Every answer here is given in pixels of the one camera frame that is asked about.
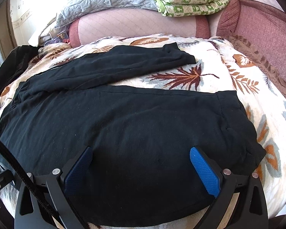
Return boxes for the leaf pattern plush blanket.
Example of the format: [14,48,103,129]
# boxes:
[0,34,286,218]

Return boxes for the black cable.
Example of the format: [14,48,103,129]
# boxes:
[0,132,65,229]

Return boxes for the black pants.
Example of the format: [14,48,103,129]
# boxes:
[0,43,266,226]

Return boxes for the black jacket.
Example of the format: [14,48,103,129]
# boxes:
[0,45,41,96]

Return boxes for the white pillow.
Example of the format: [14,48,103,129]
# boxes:
[28,19,56,47]

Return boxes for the pink quilted bed headboard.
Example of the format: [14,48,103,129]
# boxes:
[69,0,286,81]

